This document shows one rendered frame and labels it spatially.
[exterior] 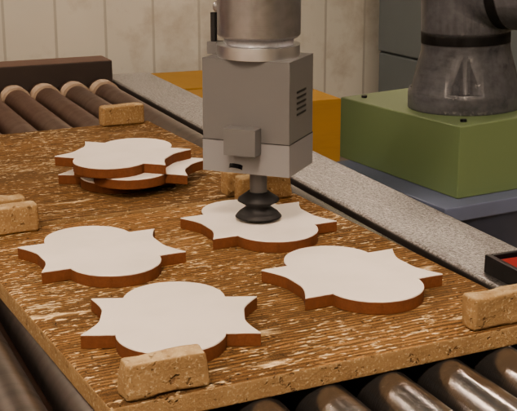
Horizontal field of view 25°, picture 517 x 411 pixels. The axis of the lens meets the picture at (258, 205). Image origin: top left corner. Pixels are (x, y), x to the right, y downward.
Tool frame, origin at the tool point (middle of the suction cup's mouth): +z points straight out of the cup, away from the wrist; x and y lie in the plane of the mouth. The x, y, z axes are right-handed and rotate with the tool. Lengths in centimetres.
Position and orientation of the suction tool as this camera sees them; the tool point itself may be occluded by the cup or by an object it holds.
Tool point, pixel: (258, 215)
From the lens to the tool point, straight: 111.0
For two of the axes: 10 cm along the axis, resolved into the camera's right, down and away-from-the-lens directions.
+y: 9.3, 1.0, -3.6
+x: 3.7, -2.5, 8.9
